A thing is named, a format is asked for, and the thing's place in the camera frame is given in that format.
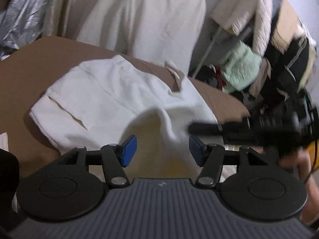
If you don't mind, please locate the mint green fleece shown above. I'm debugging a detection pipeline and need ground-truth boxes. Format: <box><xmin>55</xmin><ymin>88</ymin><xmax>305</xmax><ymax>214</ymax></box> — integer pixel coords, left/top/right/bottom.
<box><xmin>221</xmin><ymin>40</ymin><xmax>263</xmax><ymax>93</ymax></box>

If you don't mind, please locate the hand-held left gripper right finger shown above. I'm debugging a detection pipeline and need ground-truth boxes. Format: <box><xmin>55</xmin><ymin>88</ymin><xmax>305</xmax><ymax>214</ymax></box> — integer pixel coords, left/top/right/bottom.
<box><xmin>189</xmin><ymin>136</ymin><xmax>280</xmax><ymax>189</ymax></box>

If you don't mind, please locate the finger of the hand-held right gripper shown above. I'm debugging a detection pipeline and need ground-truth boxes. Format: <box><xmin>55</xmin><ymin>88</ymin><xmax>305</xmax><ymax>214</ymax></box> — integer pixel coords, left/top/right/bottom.
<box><xmin>188</xmin><ymin>121</ymin><xmax>250</xmax><ymax>137</ymax></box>

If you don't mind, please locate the person's right forearm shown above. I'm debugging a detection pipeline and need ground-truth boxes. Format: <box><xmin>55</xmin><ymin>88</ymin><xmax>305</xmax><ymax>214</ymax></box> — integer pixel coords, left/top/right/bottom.
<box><xmin>296</xmin><ymin>152</ymin><xmax>319</xmax><ymax>227</ymax></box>

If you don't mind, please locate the white garment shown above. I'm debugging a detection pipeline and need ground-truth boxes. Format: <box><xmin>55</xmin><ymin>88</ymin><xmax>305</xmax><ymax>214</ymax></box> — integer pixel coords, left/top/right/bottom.
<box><xmin>29</xmin><ymin>54</ymin><xmax>222</xmax><ymax>181</ymax></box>

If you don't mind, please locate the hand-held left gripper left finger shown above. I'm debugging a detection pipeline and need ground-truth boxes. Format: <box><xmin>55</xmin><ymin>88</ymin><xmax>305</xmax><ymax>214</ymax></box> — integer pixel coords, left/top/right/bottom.
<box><xmin>57</xmin><ymin>134</ymin><xmax>137</xmax><ymax>189</ymax></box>

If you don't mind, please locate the black jacket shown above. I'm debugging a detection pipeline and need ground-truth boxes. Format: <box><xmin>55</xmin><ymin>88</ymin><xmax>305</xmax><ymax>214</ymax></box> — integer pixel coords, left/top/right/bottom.
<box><xmin>260</xmin><ymin>36</ymin><xmax>313</xmax><ymax>102</ymax></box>

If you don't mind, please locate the beige curtain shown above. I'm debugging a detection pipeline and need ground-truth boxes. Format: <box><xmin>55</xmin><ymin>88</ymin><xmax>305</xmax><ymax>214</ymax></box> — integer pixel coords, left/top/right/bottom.
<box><xmin>46</xmin><ymin>0</ymin><xmax>76</xmax><ymax>38</ymax></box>

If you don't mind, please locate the white patterned cloth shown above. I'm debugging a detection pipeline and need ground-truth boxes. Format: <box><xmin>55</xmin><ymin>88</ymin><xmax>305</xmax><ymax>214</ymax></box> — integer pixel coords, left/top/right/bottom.
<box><xmin>0</xmin><ymin>132</ymin><xmax>9</xmax><ymax>153</ymax></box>

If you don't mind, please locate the cream cloth cover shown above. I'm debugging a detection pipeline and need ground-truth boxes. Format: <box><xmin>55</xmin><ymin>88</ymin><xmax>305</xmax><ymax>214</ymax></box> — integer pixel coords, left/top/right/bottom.
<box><xmin>75</xmin><ymin>0</ymin><xmax>207</xmax><ymax>68</ymax></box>

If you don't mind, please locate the cream quilted jacket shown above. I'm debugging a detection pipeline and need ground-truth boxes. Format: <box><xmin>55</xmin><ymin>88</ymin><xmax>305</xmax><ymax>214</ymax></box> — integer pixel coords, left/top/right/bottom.
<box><xmin>211</xmin><ymin>0</ymin><xmax>274</xmax><ymax>56</ymax></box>

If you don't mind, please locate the dark clothes heap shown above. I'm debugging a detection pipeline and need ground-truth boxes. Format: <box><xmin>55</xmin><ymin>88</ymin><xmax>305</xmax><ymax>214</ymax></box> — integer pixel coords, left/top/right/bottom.
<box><xmin>198</xmin><ymin>65</ymin><xmax>240</xmax><ymax>92</ymax></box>

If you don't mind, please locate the crumpled silver plastic sheet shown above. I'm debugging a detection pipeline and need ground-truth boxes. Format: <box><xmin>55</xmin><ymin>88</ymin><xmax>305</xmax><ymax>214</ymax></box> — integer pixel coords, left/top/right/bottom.
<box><xmin>0</xmin><ymin>0</ymin><xmax>54</xmax><ymax>56</ymax></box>

